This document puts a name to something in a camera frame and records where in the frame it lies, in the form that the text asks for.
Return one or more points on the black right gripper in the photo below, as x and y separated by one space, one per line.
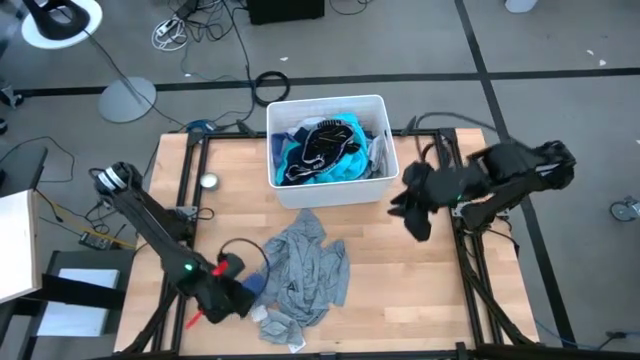
445 187

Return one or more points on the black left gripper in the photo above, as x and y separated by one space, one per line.
220 290

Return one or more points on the blue sock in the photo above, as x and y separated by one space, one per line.
255 285

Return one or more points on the turquoise t-shirt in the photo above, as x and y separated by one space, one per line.
350 160

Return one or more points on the white plastic laundry basket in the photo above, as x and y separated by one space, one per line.
330 195

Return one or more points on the black striped underwear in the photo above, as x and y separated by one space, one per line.
325 145

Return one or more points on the navy garment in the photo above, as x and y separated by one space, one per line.
285 170

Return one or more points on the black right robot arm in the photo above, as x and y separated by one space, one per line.
510 170

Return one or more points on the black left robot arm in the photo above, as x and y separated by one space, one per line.
150 225

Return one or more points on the small grey cloth with label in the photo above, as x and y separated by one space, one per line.
277 330

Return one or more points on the grey t-shirt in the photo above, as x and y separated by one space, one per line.
305 270

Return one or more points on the small black clamp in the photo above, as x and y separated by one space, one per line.
409 126

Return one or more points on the small round silver disc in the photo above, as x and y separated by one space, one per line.
209 181

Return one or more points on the small black electronic device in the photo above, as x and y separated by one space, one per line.
97 241

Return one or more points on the black cart with white sheets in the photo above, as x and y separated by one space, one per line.
85 300

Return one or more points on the grey caster wheel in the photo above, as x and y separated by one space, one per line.
625 210

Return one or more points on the grey round lamp base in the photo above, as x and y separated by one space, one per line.
127 100

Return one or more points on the white board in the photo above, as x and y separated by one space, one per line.
17 245

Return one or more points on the white container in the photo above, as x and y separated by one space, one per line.
520 5

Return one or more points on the black box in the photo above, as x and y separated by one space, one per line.
285 10

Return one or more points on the black monitor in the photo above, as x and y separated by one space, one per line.
20 170

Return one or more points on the black curved object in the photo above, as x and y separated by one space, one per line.
57 22

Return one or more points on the black aluminium table frame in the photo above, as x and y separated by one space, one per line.
500 352

